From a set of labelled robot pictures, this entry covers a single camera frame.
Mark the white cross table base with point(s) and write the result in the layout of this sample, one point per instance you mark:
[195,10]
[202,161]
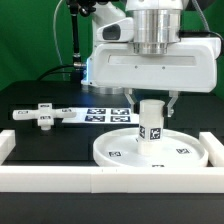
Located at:
[45,115]

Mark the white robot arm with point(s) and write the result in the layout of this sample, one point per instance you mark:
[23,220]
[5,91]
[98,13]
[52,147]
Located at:
[143,47]

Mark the white right fence bar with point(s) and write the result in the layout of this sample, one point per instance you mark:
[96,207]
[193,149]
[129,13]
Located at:
[214,148]

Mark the white marker sheet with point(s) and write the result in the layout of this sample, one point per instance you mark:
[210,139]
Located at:
[103,116]

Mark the white left fence bar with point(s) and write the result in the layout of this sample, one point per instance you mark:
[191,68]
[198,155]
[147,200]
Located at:
[7,144]

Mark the white round table top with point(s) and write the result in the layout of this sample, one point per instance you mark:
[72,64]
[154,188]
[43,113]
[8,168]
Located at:
[176,149]

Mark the black camera stand pole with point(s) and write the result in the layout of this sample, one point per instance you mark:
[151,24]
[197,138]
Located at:
[84,8]

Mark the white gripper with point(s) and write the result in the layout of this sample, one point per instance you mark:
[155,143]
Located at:
[188,66]

